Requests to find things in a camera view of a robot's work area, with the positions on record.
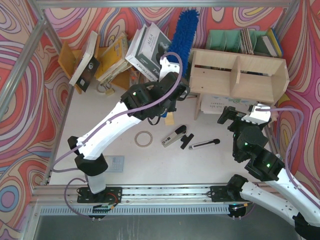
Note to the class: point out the white spiral notebook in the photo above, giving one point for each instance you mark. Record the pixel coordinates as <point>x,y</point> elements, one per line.
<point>211,104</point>

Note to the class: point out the white black utility knife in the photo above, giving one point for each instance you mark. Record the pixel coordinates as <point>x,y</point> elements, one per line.
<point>204,143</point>

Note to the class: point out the white book black cover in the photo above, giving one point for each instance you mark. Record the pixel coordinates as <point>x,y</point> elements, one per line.
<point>86,63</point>

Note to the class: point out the aluminium frame post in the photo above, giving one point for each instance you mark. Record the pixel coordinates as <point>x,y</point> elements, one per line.
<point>20,66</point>

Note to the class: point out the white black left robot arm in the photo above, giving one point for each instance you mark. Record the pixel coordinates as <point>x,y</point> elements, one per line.
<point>140,102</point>

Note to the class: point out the grey black stapler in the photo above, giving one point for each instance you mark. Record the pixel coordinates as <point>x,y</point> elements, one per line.
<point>174,136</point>

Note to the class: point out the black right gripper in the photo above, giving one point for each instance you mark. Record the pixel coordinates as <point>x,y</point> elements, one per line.
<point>233,119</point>

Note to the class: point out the black plastic clip piece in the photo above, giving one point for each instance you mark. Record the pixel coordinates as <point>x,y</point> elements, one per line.
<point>186,140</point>

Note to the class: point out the yellow worn book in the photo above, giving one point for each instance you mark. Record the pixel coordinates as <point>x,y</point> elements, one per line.
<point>113,60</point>

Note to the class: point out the green desk organizer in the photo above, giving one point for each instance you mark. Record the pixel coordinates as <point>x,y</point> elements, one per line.
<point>231,41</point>

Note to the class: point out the blue yellow calculator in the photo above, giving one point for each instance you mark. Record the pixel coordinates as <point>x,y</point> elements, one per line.
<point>115,163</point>

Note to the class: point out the blue yellow book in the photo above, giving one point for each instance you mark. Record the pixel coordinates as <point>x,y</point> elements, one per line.
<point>272,43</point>

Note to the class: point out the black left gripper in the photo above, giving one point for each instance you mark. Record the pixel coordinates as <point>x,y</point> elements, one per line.
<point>180,88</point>

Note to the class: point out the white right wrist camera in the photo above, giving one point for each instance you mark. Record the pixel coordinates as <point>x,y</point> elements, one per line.
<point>257,114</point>

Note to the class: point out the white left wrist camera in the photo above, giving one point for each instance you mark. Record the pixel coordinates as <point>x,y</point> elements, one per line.
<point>167,67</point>

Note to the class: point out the light wooden bookshelf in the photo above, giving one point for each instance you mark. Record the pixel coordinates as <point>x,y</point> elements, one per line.
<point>236,75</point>

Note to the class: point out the pink pig figure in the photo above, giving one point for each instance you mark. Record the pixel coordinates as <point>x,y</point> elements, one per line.
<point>273,114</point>

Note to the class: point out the pencil holder with pens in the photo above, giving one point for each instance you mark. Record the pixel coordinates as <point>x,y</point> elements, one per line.
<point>136,77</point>

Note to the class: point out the yellow sticky note pad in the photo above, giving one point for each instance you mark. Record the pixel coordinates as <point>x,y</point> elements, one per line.
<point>169,119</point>

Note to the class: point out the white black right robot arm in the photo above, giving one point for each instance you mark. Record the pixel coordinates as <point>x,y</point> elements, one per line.
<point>297,205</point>

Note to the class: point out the blue fluffy duster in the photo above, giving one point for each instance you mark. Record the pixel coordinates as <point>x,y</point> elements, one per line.
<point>183,37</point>

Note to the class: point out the brass padlock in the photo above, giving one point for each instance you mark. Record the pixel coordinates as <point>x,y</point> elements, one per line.
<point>105,89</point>

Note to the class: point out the aluminium mounting rail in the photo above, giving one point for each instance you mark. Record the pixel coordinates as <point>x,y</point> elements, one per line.
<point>126,193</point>

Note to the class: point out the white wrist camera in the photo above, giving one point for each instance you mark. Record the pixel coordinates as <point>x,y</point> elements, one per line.
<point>167,67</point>
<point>257,114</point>

